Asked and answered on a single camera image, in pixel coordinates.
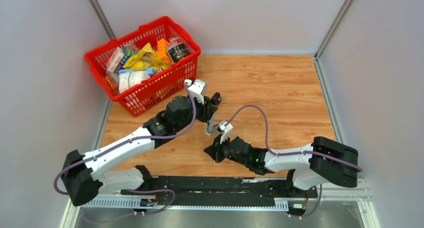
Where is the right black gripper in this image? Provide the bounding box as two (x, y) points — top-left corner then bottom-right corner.
(204, 134), (250, 168)

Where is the orange box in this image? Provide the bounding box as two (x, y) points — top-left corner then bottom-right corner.
(156, 39), (173, 65)

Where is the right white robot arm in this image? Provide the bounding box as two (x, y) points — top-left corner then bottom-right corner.
(204, 136), (362, 197)

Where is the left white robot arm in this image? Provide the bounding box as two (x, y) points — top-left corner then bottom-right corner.
(53, 92), (222, 206)

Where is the white round package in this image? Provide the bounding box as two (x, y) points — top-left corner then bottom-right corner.
(118, 71), (151, 93)

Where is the black and grey stapler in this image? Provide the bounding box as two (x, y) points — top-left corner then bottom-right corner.
(205, 92), (222, 136)

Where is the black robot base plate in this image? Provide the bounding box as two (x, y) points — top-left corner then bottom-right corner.
(120, 174), (318, 207)

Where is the red plastic shopping basket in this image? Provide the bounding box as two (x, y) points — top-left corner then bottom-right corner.
(84, 16), (201, 117)

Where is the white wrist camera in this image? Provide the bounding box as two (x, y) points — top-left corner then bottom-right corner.
(217, 120), (233, 144)
(184, 79), (208, 104)

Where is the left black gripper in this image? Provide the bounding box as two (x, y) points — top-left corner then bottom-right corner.
(174, 94), (218, 133)

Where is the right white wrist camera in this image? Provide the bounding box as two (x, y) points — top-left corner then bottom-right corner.
(217, 120), (233, 144)

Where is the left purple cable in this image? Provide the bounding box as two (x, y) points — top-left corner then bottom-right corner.
(53, 82), (198, 215)

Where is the white pink box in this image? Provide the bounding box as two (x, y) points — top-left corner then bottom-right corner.
(106, 47), (124, 73)

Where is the purple cable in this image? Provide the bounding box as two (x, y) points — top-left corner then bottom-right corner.
(225, 104), (364, 219)
(53, 82), (198, 215)

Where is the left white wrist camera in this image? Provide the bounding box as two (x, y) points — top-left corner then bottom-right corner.
(184, 79), (208, 104)

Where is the yellow snack bag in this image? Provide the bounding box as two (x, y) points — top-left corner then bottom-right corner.
(123, 43), (169, 71)

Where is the black labelled package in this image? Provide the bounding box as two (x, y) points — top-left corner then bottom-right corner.
(167, 43), (191, 63)

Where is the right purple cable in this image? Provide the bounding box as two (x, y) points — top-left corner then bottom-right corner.
(225, 104), (364, 219)

